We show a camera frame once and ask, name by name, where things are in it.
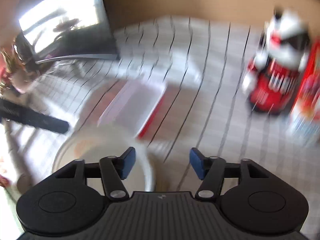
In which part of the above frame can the black glossy monitor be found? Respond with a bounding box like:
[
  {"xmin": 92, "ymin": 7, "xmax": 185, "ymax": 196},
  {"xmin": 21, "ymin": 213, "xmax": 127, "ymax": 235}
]
[{"xmin": 15, "ymin": 0, "xmax": 120, "ymax": 63}]

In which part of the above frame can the Calbee granola bag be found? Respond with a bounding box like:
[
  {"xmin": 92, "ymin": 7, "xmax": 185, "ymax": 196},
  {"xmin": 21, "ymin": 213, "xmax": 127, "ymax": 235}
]
[{"xmin": 289, "ymin": 38, "xmax": 319, "ymax": 146}]

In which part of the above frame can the red white robot figurine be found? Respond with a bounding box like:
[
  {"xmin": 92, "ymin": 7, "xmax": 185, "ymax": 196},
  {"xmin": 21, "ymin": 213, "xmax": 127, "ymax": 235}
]
[{"xmin": 241, "ymin": 7, "xmax": 310, "ymax": 115}]

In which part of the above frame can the red rectangular tray white inside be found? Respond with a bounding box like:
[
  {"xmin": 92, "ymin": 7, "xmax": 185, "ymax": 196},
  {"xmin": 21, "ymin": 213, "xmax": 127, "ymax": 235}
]
[{"xmin": 98, "ymin": 80, "xmax": 167, "ymax": 138}]

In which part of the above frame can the white grid tablecloth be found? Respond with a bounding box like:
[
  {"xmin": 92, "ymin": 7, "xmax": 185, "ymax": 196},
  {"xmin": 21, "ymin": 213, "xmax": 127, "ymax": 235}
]
[{"xmin": 10, "ymin": 15, "xmax": 320, "ymax": 205}]

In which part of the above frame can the white paper bowl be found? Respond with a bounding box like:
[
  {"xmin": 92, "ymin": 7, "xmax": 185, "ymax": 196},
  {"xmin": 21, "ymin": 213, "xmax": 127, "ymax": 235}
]
[{"xmin": 52, "ymin": 125, "xmax": 156, "ymax": 194}]

